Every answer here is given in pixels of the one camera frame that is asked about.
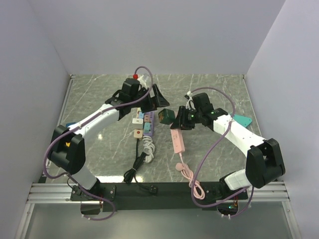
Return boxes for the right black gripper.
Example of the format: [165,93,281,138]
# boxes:
[170,106,202,130]

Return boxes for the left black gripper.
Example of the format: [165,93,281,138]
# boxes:
[130,84,169,113]

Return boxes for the pink power strip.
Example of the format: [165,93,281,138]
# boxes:
[170,129,185,154]

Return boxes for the dark green cube plug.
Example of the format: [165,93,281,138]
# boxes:
[158,109,175,125]

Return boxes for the teal power strip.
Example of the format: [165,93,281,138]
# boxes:
[233,114,252,128]

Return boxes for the pink cable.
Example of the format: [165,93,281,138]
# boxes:
[175,153,206,200]

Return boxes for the blue cube adapter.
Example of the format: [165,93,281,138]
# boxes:
[65,122,76,127]

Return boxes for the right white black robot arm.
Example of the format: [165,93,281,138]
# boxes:
[170,93,286,199]

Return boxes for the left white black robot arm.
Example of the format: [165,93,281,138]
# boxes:
[46,77,169,200]

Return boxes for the white plug adapter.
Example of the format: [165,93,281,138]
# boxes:
[132,118,144,125]

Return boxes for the purple power strip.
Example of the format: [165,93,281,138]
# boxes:
[143,111,155,137]

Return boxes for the beige power strip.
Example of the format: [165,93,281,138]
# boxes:
[132,108,144,139]

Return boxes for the black base bar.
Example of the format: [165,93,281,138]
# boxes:
[70,181,250,212]

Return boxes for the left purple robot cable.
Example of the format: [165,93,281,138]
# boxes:
[43,66,153,222]

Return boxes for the black power cable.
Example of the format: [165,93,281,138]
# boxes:
[123,139,159,195]

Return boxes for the aluminium rail frame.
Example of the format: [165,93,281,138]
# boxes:
[26,74,290,204]

